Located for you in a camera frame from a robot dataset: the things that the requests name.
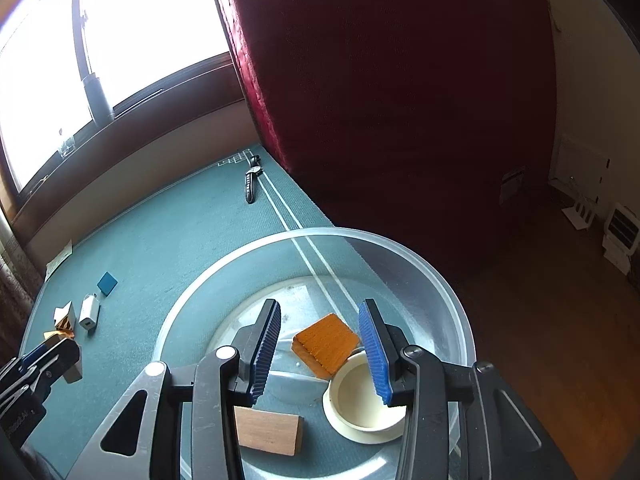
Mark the drinking glass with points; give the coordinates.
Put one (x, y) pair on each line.
(67, 146)

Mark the patterned brown curtain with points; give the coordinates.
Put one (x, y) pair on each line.
(15, 285)

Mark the plain orange block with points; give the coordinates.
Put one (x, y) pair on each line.
(325, 342)

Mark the wooden window frame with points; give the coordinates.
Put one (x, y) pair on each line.
(165, 105)

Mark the green table cloth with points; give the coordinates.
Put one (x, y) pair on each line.
(175, 240)

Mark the orange black-striped block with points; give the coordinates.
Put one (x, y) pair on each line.
(55, 335)

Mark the plain wooden block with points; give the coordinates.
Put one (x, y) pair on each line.
(76, 375)
(267, 430)

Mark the white black-striped block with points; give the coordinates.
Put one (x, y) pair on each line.
(65, 312)

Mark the white paper note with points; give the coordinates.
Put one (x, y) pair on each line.
(59, 258)

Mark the black wristwatch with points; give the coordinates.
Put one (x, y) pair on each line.
(250, 185)

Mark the white printed block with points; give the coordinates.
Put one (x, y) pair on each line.
(89, 315)

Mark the white round cup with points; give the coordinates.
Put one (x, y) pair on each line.
(350, 420)

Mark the red quilted curtain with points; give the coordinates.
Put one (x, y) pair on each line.
(400, 110)

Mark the clear plastic bowl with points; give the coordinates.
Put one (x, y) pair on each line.
(430, 290)

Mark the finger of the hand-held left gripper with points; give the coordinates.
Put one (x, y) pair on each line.
(40, 350)
(57, 367)

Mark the dark window mullion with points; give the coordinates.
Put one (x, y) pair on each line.
(97, 95)

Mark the white heater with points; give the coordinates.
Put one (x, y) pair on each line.
(622, 225)

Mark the small white stand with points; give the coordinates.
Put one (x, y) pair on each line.
(580, 215)

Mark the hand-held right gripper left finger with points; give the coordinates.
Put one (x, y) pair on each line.
(264, 355)

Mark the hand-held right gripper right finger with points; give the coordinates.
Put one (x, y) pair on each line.
(376, 360)

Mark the blue wedge block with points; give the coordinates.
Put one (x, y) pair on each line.
(107, 283)

